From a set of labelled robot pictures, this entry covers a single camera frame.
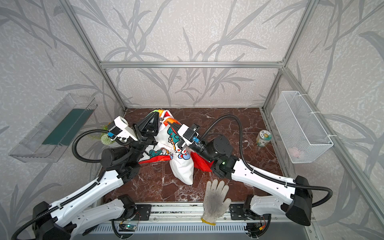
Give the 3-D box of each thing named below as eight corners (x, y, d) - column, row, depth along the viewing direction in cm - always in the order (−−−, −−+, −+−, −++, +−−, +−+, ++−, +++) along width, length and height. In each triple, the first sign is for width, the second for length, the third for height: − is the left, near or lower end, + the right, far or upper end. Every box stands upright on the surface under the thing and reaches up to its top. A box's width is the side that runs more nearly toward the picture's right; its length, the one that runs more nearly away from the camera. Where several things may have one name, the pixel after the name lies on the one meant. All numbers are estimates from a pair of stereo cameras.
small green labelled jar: (257, 147, 100) (261, 140, 93) (255, 137, 105) (258, 130, 98) (268, 147, 100) (273, 140, 93) (265, 137, 105) (269, 130, 98)
